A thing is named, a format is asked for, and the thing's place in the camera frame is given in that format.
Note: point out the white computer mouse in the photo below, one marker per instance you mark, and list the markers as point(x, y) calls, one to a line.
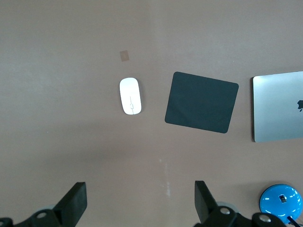
point(130, 94)

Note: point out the silver closed laptop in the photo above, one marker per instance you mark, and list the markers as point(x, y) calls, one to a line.
point(277, 106)

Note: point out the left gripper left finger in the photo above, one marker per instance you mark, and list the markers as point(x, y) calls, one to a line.
point(73, 203)

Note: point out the brown tape patch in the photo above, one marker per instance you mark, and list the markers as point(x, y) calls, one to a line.
point(124, 56)

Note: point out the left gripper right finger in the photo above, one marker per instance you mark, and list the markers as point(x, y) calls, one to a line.
point(206, 205)

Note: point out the black mouse pad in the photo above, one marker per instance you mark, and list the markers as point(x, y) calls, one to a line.
point(201, 101)

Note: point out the blue desk lamp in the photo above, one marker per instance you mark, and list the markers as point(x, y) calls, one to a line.
point(272, 201)

